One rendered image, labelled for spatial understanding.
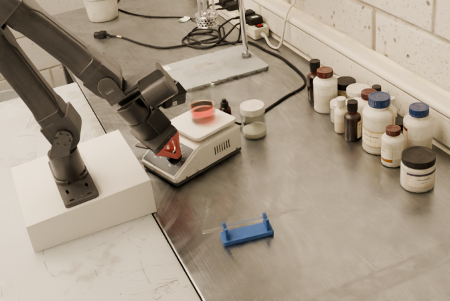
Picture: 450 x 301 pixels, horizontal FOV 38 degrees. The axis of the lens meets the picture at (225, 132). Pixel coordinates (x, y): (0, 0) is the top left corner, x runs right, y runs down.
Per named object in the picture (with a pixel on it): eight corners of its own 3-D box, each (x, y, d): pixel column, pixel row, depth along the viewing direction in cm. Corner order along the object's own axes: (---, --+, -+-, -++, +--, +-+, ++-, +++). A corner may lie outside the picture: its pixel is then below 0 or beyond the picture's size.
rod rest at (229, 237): (223, 247, 122) (221, 232, 120) (219, 236, 125) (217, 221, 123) (274, 234, 123) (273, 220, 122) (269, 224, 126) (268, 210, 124)
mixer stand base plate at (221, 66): (174, 96, 180) (173, 92, 179) (153, 71, 196) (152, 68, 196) (270, 68, 189) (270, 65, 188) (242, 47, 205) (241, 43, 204)
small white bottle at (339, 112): (334, 134, 153) (333, 101, 149) (334, 127, 156) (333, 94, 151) (349, 133, 152) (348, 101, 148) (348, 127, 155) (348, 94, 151)
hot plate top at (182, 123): (197, 143, 141) (197, 139, 140) (165, 126, 149) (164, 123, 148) (238, 121, 147) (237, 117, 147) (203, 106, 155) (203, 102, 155)
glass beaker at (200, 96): (198, 131, 144) (193, 97, 140) (185, 120, 149) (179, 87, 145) (225, 121, 147) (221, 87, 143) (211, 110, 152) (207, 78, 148)
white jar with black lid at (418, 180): (395, 177, 135) (396, 148, 132) (426, 172, 136) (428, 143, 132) (406, 196, 129) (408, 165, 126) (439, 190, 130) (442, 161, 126)
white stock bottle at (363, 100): (381, 134, 150) (382, 96, 146) (357, 135, 151) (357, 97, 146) (380, 123, 155) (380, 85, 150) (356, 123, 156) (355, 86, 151)
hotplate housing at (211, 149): (177, 189, 140) (171, 158, 136) (142, 168, 149) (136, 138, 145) (250, 146, 152) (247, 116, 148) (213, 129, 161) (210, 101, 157)
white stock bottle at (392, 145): (400, 155, 142) (401, 121, 138) (406, 166, 138) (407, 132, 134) (378, 157, 142) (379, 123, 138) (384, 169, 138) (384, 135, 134)
